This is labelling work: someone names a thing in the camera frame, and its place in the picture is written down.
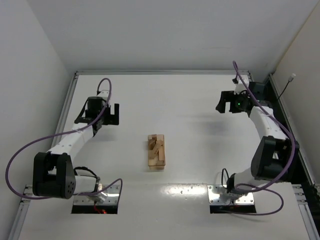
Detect clear amber plastic box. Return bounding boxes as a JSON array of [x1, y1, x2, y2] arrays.
[[147, 134, 166, 171]]

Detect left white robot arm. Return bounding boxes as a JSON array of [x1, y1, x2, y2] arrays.
[[32, 90, 120, 199]]

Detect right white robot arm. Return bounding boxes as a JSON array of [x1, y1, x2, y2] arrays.
[[215, 82, 300, 196]]

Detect black wall cable with plug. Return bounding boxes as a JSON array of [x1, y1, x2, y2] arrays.
[[276, 73, 296, 101]]

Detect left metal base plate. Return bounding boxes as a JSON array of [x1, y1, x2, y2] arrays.
[[73, 184, 121, 206]]

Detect metal base plate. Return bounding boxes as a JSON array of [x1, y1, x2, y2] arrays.
[[73, 184, 121, 206], [207, 184, 255, 207]]

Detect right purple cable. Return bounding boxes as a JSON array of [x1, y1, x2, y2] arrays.
[[227, 60, 294, 216]]

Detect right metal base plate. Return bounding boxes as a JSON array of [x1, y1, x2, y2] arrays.
[[207, 184, 255, 207]]

